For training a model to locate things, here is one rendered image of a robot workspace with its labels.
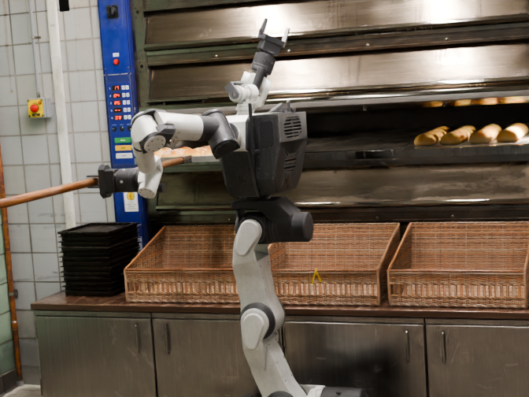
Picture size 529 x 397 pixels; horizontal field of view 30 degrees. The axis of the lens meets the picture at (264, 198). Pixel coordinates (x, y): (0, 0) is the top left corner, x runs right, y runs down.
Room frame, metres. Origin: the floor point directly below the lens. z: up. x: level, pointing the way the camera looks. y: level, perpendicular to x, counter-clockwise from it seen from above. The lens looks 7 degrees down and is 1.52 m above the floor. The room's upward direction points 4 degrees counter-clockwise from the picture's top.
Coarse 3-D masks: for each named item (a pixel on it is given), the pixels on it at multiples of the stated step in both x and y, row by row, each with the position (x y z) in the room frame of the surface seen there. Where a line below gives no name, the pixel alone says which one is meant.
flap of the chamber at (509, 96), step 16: (416, 96) 4.24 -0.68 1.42; (432, 96) 4.21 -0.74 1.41; (448, 96) 4.19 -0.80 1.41; (464, 96) 4.17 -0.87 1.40; (480, 96) 4.14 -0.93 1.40; (496, 96) 4.12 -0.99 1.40; (512, 96) 4.10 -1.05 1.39; (528, 96) 4.10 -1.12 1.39; (176, 112) 4.61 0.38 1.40; (192, 112) 4.59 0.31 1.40; (224, 112) 4.54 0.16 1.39; (256, 112) 4.54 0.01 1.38; (320, 112) 4.55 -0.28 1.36; (336, 112) 4.55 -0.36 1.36
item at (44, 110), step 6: (30, 102) 4.96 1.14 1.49; (36, 102) 4.95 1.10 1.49; (42, 102) 4.94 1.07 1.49; (48, 102) 4.98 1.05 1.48; (42, 108) 4.94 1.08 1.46; (48, 108) 4.98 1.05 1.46; (30, 114) 4.97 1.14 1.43; (36, 114) 4.95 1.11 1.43; (42, 114) 4.94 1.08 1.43; (48, 114) 4.97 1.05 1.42
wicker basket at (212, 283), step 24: (168, 240) 4.75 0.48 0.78; (192, 240) 4.71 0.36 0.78; (216, 240) 4.67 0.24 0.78; (144, 264) 4.53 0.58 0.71; (168, 264) 4.71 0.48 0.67; (192, 264) 4.67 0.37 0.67; (216, 264) 4.64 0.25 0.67; (144, 288) 4.31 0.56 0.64; (168, 288) 4.27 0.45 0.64; (192, 288) 4.23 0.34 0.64; (216, 288) 4.47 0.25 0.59
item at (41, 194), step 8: (168, 160) 4.24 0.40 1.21; (176, 160) 4.30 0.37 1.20; (64, 184) 3.44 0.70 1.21; (72, 184) 3.47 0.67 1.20; (80, 184) 3.52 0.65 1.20; (88, 184) 3.57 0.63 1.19; (96, 184) 3.64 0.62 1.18; (32, 192) 3.24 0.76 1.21; (40, 192) 3.28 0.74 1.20; (48, 192) 3.32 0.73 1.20; (56, 192) 3.36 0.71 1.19; (64, 192) 3.42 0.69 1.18; (0, 200) 3.07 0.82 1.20; (8, 200) 3.10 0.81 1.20; (16, 200) 3.14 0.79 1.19; (24, 200) 3.18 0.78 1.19; (32, 200) 3.24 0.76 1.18; (0, 208) 3.06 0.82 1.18
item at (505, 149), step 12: (504, 144) 4.31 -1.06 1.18; (516, 144) 4.27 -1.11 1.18; (528, 144) 4.23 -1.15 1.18; (312, 156) 4.55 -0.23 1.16; (324, 156) 4.53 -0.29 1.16; (336, 156) 4.51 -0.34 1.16; (348, 156) 4.49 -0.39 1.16; (360, 156) 4.47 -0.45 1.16; (372, 156) 4.45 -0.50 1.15; (384, 156) 4.44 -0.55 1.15; (396, 156) 4.42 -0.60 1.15; (408, 156) 4.40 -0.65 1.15; (420, 156) 4.38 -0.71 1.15; (432, 156) 4.36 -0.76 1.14; (444, 156) 4.35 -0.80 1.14
